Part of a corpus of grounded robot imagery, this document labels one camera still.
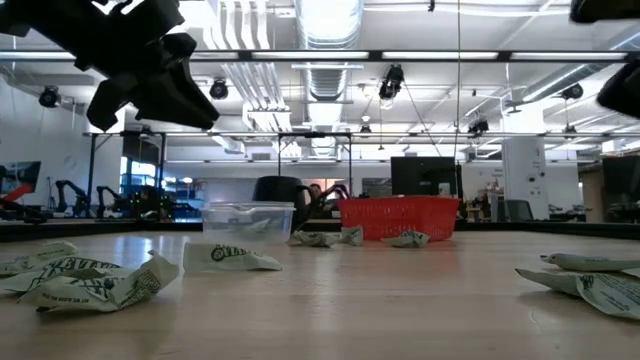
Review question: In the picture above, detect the black table edge rail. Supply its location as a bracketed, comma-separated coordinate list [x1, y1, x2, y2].
[0, 218, 640, 242]

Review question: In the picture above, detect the clear plastic food container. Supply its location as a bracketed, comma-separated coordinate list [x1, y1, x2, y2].
[199, 201, 297, 246]

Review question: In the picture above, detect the black metal stand frame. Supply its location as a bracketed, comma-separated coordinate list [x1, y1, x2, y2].
[82, 130, 169, 221]

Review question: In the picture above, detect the grey office chair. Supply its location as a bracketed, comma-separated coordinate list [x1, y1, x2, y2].
[503, 199, 535, 222]

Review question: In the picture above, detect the black mug green inside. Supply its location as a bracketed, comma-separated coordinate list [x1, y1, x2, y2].
[252, 175, 319, 232]

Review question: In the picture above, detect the dark wall screen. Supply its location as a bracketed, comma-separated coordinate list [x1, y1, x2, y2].
[0, 160, 42, 194]

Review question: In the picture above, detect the black overhead hanging camera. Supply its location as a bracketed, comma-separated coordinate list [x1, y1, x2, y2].
[377, 63, 406, 101]

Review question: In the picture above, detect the white square column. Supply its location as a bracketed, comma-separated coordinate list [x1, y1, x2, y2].
[501, 137, 551, 221]

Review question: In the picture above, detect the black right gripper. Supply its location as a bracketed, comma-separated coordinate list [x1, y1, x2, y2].
[597, 59, 640, 120]

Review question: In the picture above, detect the black overhead light beam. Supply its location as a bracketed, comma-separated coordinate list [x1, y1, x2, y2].
[0, 49, 640, 63]

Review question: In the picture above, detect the silver ceiling air duct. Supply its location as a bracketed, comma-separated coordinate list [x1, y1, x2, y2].
[294, 0, 365, 101]

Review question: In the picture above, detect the red plastic slotted basket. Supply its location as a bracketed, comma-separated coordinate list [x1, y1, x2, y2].
[337, 196, 461, 242]

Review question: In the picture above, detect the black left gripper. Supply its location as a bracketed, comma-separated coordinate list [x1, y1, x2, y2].
[0, 0, 221, 132]

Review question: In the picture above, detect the silver horizontal rail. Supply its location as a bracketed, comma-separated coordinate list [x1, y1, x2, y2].
[164, 131, 640, 139]

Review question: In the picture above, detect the person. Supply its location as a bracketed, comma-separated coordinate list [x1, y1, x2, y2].
[307, 182, 327, 219]

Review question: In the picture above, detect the black computer monitor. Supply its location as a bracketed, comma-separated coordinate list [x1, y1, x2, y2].
[390, 156, 464, 199]

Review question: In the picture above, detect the green-printed paper wrapper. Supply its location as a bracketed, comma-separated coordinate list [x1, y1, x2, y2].
[339, 225, 365, 247]
[0, 255, 136, 294]
[539, 252, 640, 274]
[382, 230, 431, 249]
[291, 229, 342, 249]
[182, 243, 284, 274]
[18, 249, 180, 315]
[0, 240, 80, 277]
[234, 215, 276, 235]
[514, 268, 640, 321]

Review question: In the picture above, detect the red background object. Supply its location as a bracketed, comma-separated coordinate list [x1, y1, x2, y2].
[0, 183, 32, 202]

